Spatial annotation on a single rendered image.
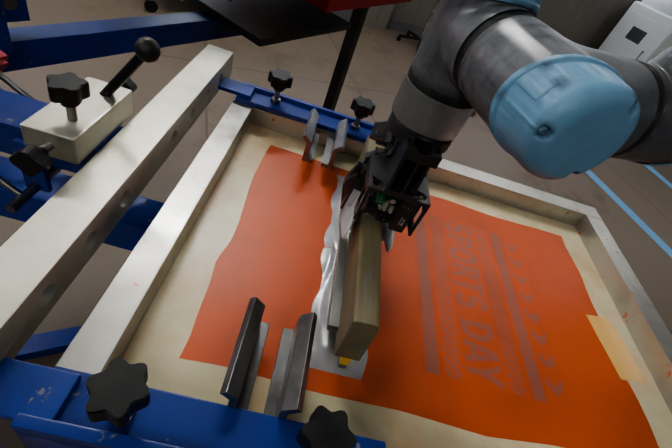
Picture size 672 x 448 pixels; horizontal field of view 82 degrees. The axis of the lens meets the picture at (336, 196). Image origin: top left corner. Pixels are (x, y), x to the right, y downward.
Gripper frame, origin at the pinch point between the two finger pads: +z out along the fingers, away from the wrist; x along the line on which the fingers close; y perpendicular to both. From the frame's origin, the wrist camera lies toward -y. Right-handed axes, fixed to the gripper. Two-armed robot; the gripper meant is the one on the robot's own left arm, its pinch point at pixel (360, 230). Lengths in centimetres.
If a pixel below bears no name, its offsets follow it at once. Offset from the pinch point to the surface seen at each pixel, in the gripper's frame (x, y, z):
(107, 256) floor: -71, -49, 101
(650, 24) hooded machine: 356, -506, 11
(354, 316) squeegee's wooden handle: -1.4, 17.0, -5.1
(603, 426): 35.8, 16.9, 4.5
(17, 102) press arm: -46.5, -0.8, -3.6
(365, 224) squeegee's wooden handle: -0.9, 3.7, -5.1
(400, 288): 8.1, 4.2, 4.8
